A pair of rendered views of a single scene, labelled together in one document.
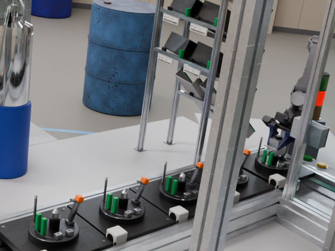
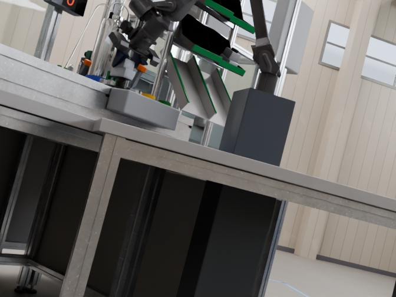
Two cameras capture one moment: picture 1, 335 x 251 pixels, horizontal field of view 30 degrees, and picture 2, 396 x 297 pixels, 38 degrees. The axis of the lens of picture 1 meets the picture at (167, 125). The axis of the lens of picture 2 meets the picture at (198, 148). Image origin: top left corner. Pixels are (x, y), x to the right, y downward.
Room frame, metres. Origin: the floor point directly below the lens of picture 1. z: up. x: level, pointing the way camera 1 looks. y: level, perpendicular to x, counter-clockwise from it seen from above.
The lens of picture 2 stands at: (2.33, -2.21, 0.78)
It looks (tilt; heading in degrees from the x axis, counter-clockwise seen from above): 3 degrees up; 85
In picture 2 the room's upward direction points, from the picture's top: 15 degrees clockwise
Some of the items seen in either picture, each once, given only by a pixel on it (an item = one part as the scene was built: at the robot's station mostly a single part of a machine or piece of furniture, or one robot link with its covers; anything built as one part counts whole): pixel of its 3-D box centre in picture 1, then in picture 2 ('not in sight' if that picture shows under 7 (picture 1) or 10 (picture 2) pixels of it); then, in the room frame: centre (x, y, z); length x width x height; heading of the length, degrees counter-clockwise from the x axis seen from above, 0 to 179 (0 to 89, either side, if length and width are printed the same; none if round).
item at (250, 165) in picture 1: (271, 168); not in sight; (2.21, -0.42, 0.96); 0.24 x 0.24 x 0.02; 46
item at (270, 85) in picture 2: not in sight; (266, 86); (2.62, -0.59, 1.09); 0.07 x 0.07 x 0.06; 10
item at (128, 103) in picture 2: not in sight; (144, 109); (2.31, -0.63, 0.93); 0.21 x 0.07 x 0.06; 46
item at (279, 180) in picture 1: (276, 181); not in sight; (2.08, -0.42, 0.97); 0.05 x 0.05 x 0.04; 46
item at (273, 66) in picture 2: not in sight; (270, 65); (2.62, -0.60, 1.15); 0.09 x 0.07 x 0.06; 72
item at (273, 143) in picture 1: (275, 145); (122, 67); (2.20, -0.42, 1.06); 0.08 x 0.04 x 0.07; 136
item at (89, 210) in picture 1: (123, 200); not in sight; (1.68, 0.10, 1.01); 0.24 x 0.24 x 0.13; 46
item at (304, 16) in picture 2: not in sight; (274, 90); (3.01, 1.21, 1.42); 0.30 x 0.09 x 1.13; 46
